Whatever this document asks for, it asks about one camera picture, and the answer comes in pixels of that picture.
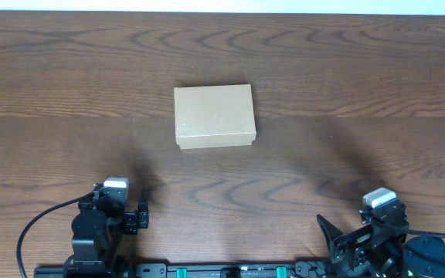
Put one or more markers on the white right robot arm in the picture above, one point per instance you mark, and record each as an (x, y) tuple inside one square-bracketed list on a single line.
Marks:
[(423, 255)]

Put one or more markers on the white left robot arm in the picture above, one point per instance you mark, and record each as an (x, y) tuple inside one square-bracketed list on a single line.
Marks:
[(98, 231)]

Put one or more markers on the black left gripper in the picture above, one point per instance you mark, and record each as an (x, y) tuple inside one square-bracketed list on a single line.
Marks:
[(130, 221)]

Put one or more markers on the brown cardboard box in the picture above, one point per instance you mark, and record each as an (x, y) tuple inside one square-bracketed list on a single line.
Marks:
[(214, 116)]

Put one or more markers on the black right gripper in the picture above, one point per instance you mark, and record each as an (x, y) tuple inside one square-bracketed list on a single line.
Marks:
[(346, 243)]

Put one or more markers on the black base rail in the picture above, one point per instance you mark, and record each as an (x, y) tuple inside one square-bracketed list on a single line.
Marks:
[(299, 269)]

